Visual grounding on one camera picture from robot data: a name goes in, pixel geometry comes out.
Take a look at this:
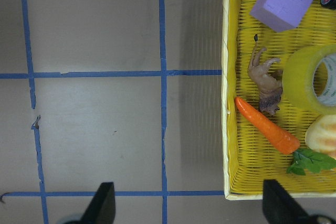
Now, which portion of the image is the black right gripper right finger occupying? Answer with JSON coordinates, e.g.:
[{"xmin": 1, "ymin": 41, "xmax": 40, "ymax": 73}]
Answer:
[{"xmin": 262, "ymin": 179, "xmax": 314, "ymax": 224}]

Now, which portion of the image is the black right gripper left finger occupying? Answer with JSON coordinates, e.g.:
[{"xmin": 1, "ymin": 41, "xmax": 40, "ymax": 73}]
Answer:
[{"xmin": 80, "ymin": 182, "xmax": 116, "ymax": 224}]

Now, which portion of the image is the yellow clear tape roll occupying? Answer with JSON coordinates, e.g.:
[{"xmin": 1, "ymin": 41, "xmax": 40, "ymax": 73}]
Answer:
[{"xmin": 282, "ymin": 44, "xmax": 335, "ymax": 115}]

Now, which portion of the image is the orange toy carrot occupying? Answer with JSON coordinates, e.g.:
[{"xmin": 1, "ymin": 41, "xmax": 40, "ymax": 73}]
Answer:
[{"xmin": 234, "ymin": 97, "xmax": 335, "ymax": 176}]

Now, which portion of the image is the yellow woven basket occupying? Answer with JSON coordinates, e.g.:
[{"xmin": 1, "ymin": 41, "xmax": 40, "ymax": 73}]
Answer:
[{"xmin": 222, "ymin": 0, "xmax": 336, "ymax": 200}]

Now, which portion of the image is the toy bread loaf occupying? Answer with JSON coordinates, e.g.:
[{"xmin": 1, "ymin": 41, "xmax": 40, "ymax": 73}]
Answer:
[{"xmin": 305, "ymin": 115, "xmax": 335, "ymax": 159}]

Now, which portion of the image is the toy lion figurine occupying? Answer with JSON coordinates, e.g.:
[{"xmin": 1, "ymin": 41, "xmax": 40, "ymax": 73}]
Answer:
[{"xmin": 247, "ymin": 34, "xmax": 283, "ymax": 115}]

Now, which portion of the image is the purple foam cube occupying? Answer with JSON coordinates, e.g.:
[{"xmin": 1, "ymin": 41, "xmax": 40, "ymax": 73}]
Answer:
[{"xmin": 250, "ymin": 0, "xmax": 313, "ymax": 33}]

